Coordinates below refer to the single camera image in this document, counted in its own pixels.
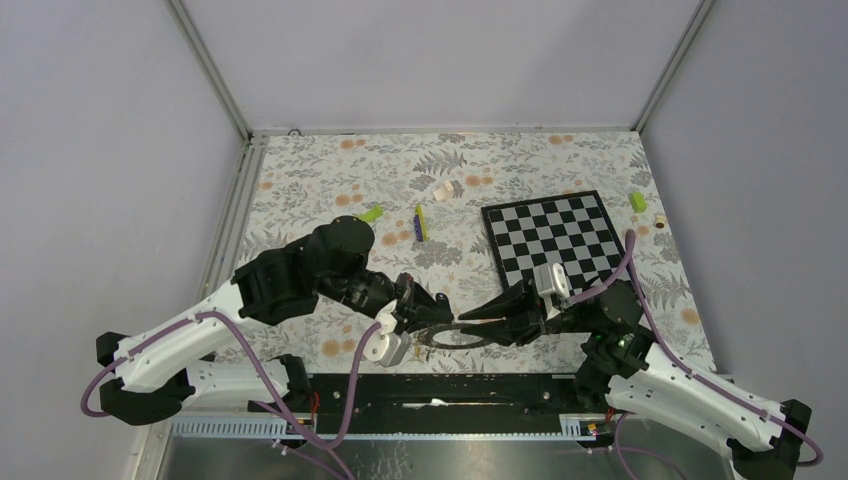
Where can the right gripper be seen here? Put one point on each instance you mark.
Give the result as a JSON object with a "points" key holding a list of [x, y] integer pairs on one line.
{"points": [[519, 303]]}

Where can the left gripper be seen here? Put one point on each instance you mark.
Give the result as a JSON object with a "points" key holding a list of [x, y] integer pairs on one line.
{"points": [[426, 310]]}

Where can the large silver keyring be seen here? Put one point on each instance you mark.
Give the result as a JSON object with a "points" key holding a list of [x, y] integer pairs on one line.
{"points": [[443, 341]]}

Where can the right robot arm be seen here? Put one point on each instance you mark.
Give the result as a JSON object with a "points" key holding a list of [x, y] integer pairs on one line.
{"points": [[628, 369]]}

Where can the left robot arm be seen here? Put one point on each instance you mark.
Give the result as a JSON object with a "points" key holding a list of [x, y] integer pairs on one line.
{"points": [[152, 376]]}

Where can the black white chessboard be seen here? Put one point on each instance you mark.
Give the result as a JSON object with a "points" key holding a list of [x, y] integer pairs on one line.
{"points": [[573, 230]]}

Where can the green curved block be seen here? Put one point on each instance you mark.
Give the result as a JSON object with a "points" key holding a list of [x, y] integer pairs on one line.
{"points": [[372, 214]]}

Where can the floral table mat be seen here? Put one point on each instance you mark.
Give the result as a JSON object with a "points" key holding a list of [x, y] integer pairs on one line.
{"points": [[307, 181]]}

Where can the cream toy block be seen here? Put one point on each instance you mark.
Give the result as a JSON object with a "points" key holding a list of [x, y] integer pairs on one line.
{"points": [[445, 192]]}

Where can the small green block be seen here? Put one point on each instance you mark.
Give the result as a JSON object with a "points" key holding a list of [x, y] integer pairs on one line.
{"points": [[638, 202]]}

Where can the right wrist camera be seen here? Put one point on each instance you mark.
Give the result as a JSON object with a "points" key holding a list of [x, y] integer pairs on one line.
{"points": [[553, 287]]}

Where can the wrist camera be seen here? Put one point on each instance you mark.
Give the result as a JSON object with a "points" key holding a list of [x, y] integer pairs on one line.
{"points": [[553, 287], [385, 347]]}

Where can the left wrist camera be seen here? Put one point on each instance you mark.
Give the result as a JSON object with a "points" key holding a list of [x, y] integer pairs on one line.
{"points": [[385, 347]]}

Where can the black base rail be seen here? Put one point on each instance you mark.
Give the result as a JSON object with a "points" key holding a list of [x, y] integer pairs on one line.
{"points": [[449, 404]]}

